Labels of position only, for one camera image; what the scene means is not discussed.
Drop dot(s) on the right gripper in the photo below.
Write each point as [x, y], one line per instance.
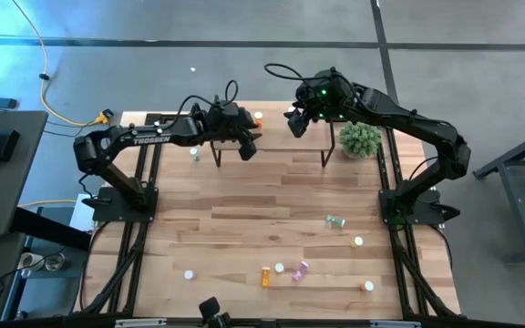
[322, 102]

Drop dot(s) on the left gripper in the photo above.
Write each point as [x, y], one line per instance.
[228, 123]

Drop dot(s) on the orange medicine bottle white cap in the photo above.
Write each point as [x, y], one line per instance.
[367, 285]
[265, 276]
[258, 115]

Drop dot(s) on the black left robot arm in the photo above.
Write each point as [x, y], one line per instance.
[153, 136]

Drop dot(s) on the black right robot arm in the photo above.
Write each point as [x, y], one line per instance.
[404, 118]

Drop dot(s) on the green faux plant grey pot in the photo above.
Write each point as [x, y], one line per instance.
[360, 140]

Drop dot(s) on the black handheld device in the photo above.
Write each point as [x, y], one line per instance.
[210, 307]

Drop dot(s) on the white paper sheet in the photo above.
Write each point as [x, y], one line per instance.
[80, 218]

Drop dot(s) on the grey metal stand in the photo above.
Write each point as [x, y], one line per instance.
[508, 156]

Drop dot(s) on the black desk leg beam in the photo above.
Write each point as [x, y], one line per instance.
[48, 228]

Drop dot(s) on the round metal cup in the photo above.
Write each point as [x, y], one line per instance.
[55, 262]

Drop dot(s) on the white tape roll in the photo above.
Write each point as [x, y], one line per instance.
[21, 262]

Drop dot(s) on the wooden shelf black metal frame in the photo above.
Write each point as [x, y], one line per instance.
[281, 136]

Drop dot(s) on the black aluminium table frame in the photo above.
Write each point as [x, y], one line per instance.
[156, 164]

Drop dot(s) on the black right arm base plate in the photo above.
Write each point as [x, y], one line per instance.
[386, 205]

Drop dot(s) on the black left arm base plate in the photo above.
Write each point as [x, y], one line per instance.
[103, 214]

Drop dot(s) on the silver metal bracket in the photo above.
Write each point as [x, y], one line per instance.
[139, 323]
[394, 324]

